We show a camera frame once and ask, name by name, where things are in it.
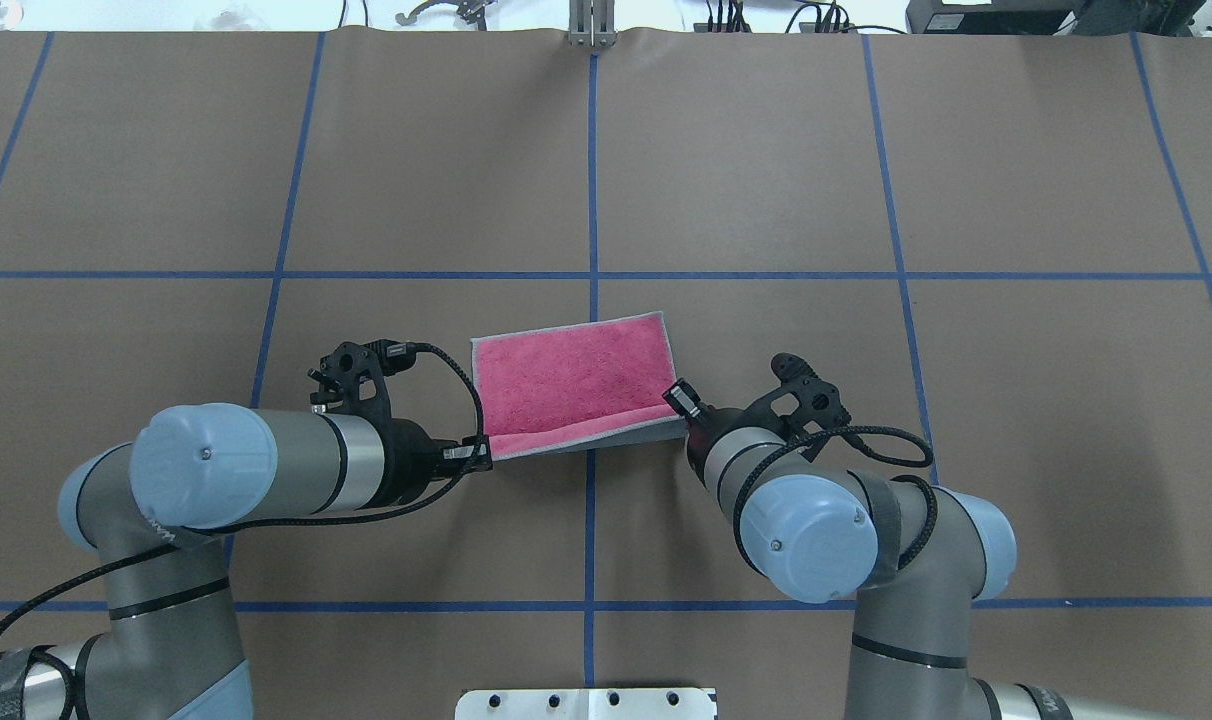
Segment black camera cable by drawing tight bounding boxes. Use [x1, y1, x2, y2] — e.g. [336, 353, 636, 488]
[732, 424, 939, 575]
[0, 342, 488, 681]

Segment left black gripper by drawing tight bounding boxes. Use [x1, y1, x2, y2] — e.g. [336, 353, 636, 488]
[379, 418, 493, 507]

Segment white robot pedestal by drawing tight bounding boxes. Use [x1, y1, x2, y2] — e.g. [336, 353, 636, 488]
[455, 687, 719, 719]

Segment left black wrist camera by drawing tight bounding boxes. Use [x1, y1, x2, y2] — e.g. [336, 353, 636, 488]
[305, 341, 417, 425]

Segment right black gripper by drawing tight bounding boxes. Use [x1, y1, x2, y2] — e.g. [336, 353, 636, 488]
[662, 378, 764, 478]

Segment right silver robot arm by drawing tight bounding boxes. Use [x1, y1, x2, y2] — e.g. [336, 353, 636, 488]
[664, 366, 1149, 719]

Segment black box white label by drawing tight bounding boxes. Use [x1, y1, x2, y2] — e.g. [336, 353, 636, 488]
[904, 1, 1077, 36]

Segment aluminium frame post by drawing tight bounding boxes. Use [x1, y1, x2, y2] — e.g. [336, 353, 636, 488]
[566, 0, 618, 50]

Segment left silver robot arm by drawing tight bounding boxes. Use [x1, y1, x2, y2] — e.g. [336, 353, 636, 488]
[0, 404, 491, 719]

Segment pink towel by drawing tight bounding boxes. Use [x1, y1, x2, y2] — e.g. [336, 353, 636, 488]
[471, 312, 687, 461]

